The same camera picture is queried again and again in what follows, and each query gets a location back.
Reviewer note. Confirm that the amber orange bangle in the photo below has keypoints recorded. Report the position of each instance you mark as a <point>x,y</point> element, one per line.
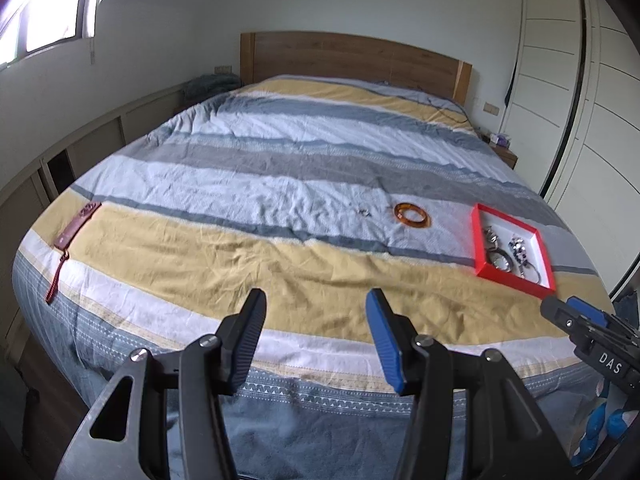
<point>412,215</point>

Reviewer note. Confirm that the wooden nightstand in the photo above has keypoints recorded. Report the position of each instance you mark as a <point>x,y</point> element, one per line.
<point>509,158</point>

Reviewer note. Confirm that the dark folded blanket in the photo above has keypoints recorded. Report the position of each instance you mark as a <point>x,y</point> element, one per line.
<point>204,87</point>

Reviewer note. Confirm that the dark brown wide bangle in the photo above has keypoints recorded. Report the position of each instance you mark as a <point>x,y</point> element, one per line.
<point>500,259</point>

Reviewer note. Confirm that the white sliding wardrobe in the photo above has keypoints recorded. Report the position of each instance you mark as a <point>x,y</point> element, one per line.
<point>572,115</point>

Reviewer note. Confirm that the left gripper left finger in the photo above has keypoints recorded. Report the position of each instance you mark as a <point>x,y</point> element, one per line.
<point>124,434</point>

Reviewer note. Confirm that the purple tissue box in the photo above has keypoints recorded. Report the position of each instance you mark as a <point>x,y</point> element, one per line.
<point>500,139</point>

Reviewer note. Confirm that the thin silver bangle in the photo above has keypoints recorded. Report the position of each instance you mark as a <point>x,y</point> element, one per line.
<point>528,272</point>

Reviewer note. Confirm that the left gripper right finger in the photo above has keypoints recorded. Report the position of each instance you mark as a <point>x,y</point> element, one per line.
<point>506,433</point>

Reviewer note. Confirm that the window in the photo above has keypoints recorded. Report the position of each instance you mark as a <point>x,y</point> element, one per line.
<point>31,26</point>

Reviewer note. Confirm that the gloved right hand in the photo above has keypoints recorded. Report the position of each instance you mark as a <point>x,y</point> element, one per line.
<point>611,419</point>

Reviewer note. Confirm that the wooden headboard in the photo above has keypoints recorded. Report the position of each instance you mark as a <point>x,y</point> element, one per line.
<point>329,54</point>

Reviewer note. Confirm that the striped bed duvet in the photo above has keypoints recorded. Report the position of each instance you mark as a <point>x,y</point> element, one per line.
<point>260,187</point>

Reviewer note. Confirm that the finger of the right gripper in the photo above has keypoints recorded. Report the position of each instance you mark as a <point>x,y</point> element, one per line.
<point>595,315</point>
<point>567,319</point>

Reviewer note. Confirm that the red jewelry box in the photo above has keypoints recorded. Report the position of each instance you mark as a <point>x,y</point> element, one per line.
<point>495,229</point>

